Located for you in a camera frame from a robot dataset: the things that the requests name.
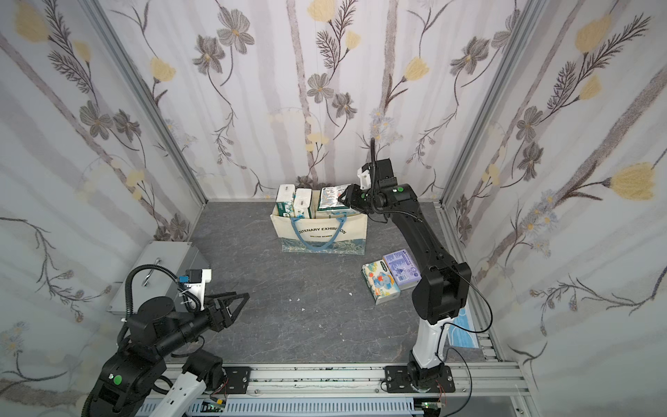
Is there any green white tissue pack front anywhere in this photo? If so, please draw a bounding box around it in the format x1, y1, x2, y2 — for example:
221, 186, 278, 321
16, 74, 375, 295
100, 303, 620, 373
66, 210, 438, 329
318, 184, 349, 211

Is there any green white tissue pack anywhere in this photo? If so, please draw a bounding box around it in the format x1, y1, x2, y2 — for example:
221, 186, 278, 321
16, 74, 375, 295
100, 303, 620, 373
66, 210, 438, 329
318, 184, 349, 211
275, 184, 296, 217

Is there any cream canvas tote bag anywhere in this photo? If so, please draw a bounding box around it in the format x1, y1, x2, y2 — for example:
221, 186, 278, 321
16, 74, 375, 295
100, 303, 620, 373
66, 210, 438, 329
270, 190, 368, 255

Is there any green white tissue pack back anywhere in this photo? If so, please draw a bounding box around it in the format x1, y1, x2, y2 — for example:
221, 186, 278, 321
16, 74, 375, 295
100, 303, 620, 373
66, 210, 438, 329
275, 184, 296, 217

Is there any cartoon elephant tissue pack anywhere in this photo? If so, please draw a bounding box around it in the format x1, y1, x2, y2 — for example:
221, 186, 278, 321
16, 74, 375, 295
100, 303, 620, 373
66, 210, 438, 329
361, 261, 401, 305

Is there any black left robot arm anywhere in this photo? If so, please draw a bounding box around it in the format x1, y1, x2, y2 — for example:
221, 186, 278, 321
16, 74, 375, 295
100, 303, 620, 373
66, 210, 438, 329
81, 264, 250, 416

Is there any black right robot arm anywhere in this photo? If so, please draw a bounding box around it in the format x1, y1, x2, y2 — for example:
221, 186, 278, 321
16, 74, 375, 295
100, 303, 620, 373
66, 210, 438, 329
339, 139, 493, 393

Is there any purple tissue pack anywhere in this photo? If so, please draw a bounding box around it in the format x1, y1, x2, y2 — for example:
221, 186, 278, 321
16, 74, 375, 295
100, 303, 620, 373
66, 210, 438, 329
383, 250, 421, 290

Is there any blue face mask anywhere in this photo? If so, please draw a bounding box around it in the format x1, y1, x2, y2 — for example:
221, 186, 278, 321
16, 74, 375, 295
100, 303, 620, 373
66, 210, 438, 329
446, 308, 479, 349

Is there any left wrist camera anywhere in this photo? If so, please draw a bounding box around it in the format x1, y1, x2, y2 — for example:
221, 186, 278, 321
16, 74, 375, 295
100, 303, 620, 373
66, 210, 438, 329
178, 269, 212, 309

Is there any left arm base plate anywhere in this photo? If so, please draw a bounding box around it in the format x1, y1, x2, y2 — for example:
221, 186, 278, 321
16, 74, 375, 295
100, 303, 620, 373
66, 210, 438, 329
218, 366, 252, 395

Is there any aluminium frame rail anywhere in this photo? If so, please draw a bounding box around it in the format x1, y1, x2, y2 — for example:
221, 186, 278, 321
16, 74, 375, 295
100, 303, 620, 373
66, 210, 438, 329
135, 362, 539, 416

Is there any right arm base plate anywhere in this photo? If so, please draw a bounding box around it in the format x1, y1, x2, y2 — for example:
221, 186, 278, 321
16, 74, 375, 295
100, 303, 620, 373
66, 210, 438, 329
384, 363, 456, 394

